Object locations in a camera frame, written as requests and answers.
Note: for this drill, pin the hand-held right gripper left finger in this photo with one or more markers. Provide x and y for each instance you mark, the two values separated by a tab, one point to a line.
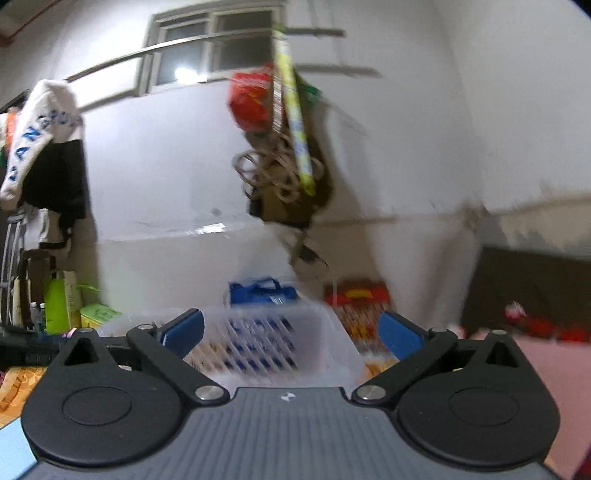
184	325

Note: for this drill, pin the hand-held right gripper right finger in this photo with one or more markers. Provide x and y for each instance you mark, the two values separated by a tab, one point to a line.
399	334

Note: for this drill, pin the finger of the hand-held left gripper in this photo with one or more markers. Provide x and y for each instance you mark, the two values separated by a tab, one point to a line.
27	353

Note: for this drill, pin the clear plastic basket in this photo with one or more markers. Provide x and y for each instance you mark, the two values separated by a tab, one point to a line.
286	341

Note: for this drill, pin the clear water bottles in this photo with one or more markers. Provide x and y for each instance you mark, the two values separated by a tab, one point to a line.
38	318

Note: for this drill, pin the red patterned gift box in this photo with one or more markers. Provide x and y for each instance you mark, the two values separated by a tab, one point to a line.
358	300

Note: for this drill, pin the green shopping bag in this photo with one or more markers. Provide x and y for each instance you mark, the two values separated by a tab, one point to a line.
57	304

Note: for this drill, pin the yellow-green box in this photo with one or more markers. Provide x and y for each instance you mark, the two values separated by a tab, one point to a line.
99	316

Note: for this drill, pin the blue tote bag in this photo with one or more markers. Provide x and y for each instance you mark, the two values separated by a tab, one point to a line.
263	293

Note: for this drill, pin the metal crutches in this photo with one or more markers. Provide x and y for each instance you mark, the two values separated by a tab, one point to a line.
11	258

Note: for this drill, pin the light blue mat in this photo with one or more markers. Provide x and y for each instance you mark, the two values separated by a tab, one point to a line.
14	454

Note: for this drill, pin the black power adapter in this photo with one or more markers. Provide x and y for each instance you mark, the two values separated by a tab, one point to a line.
307	254

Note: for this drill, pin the dark wooden headboard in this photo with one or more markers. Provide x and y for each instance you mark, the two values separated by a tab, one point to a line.
531	281

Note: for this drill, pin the red plaid cloth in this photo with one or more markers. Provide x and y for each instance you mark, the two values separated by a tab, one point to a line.
545	327

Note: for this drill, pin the brown hanging bag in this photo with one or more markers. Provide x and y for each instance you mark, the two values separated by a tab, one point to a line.
286	212

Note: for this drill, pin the pink blanket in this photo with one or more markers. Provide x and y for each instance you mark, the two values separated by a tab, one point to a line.
554	383

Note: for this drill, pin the white and black jacket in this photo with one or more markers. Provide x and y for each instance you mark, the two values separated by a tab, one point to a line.
41	138

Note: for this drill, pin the orange bag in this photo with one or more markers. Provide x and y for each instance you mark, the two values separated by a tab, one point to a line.
9	134

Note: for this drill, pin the red plastic bag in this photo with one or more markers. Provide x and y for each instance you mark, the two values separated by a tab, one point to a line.
249	99

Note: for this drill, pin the green hanging bag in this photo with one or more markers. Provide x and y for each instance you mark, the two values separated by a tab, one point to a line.
313	91

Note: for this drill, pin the grey metal rod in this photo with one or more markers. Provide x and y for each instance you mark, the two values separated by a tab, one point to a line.
138	53

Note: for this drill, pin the window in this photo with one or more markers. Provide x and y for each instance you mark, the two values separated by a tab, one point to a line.
217	44

